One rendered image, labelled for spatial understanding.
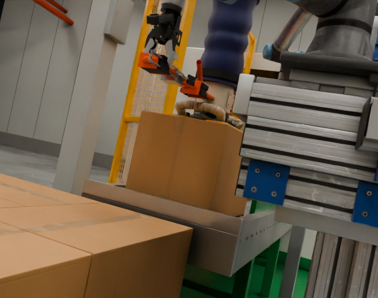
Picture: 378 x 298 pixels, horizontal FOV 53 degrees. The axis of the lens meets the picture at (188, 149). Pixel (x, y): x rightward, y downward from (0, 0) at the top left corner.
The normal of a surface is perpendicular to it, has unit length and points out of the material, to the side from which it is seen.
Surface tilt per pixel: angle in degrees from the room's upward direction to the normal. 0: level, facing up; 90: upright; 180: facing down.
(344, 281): 90
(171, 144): 90
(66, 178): 90
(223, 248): 90
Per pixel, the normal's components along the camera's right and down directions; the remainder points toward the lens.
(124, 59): -0.30, -0.08
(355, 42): 0.16, -0.30
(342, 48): -0.19, -0.37
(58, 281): 0.91, 0.18
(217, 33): -0.47, -0.49
